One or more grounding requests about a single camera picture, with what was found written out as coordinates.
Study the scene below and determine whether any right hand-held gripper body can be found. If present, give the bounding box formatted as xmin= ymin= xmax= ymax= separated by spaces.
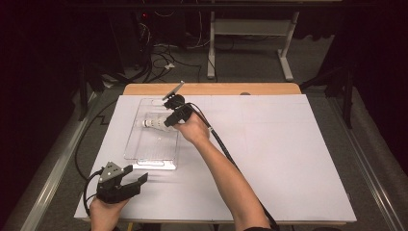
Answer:
xmin=162 ymin=80 xmax=193 ymax=125

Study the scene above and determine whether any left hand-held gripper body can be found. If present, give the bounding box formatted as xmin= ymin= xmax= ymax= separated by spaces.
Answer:
xmin=95 ymin=161 xmax=142 ymax=205

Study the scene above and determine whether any clear plastic bin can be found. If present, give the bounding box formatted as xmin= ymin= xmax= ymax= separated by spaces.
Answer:
xmin=123 ymin=97 xmax=183 ymax=171

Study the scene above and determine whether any person's right hand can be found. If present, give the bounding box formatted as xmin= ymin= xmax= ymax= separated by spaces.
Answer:
xmin=173 ymin=112 xmax=212 ymax=145

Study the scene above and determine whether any person's left hand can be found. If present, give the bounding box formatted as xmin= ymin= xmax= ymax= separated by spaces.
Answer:
xmin=89 ymin=197 xmax=130 ymax=231

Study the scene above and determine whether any wooden table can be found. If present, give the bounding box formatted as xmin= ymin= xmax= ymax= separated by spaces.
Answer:
xmin=122 ymin=82 xmax=302 ymax=96

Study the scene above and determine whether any black equipment case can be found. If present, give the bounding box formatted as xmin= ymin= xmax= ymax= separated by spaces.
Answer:
xmin=128 ymin=8 xmax=155 ymax=65

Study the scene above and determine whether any black stand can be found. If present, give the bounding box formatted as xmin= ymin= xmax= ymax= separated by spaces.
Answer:
xmin=76 ymin=61 xmax=107 ymax=122
xmin=299 ymin=62 xmax=355 ymax=130

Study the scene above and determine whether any white table cover sheet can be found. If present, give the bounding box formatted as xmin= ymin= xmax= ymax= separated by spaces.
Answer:
xmin=74 ymin=94 xmax=358 ymax=224

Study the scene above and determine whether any white metal stand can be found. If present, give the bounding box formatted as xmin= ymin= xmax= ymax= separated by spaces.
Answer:
xmin=206 ymin=11 xmax=301 ymax=82

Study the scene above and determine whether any left hand-held gripper cable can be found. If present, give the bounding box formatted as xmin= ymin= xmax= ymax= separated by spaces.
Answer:
xmin=83 ymin=169 xmax=104 ymax=218

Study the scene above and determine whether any hand-held gripper cable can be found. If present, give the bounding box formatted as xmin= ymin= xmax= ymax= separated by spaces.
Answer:
xmin=83 ymin=169 xmax=104 ymax=218
xmin=184 ymin=101 xmax=281 ymax=231

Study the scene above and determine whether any tangle of black floor cables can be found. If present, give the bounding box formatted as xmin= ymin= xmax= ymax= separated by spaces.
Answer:
xmin=138 ymin=22 xmax=206 ymax=85

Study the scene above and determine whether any long black floor cable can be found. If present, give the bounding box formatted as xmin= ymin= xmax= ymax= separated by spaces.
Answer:
xmin=74 ymin=99 xmax=118 ymax=181

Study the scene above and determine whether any right hand-held gripper cable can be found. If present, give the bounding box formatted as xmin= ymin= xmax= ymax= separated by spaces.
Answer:
xmin=184 ymin=101 xmax=281 ymax=231

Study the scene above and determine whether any aluminium rail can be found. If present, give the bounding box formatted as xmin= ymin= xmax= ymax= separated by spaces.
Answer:
xmin=326 ymin=95 xmax=408 ymax=231
xmin=17 ymin=90 xmax=100 ymax=231

